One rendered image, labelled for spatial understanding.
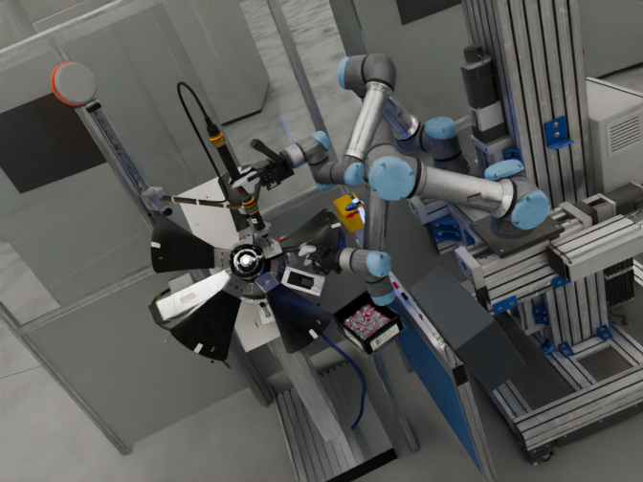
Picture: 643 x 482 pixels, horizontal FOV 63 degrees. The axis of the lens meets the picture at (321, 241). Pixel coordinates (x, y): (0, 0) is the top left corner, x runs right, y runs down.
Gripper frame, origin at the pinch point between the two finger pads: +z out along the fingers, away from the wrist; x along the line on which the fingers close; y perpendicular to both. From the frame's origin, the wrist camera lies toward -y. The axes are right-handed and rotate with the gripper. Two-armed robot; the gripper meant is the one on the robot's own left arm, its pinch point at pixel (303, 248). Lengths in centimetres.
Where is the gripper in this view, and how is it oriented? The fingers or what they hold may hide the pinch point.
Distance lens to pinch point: 182.4
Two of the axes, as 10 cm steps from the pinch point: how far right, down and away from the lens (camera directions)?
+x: 4.1, 7.2, 5.6
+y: -5.2, 6.9, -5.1
